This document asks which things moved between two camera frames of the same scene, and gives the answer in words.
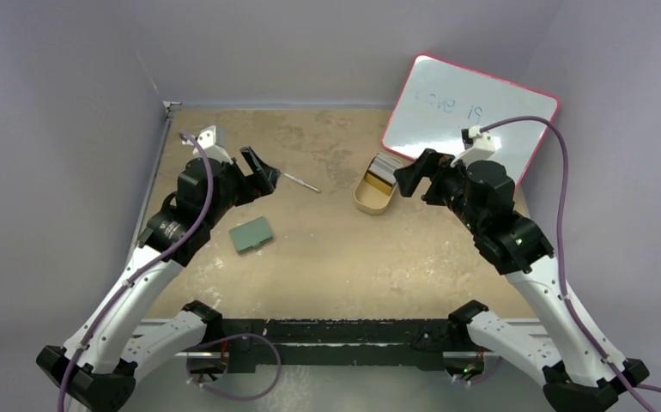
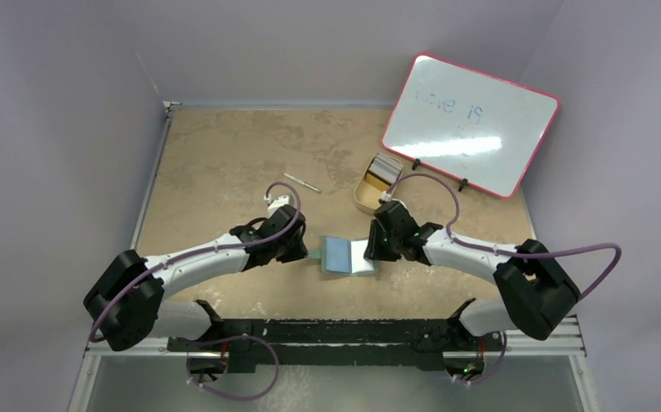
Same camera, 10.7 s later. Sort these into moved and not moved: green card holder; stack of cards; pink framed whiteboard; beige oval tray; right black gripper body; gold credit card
Moved: green card holder; right black gripper body
Not moved: stack of cards; pink framed whiteboard; beige oval tray; gold credit card
